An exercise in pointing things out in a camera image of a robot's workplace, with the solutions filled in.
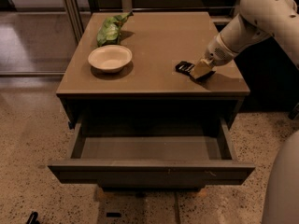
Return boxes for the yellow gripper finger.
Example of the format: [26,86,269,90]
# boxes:
[190,59,215,79]

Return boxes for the white paper bowl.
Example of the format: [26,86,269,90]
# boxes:
[88,45,133,73]

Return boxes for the black object on floor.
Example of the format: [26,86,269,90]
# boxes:
[26,212,40,224]

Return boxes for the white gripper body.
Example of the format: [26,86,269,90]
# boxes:
[204,35,237,67]

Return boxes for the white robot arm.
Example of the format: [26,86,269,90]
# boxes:
[190,0,299,224]

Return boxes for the black rxbar chocolate wrapper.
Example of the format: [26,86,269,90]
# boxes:
[175,61,213,81]

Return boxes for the green chip bag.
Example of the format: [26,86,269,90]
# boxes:
[96,12,133,47]

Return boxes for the metal window frame post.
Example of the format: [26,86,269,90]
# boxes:
[63,0,84,44]

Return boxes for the grey drawer cabinet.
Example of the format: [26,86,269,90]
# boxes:
[55,11,251,193]

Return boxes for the open grey top drawer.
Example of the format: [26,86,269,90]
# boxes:
[48,115,255,189]

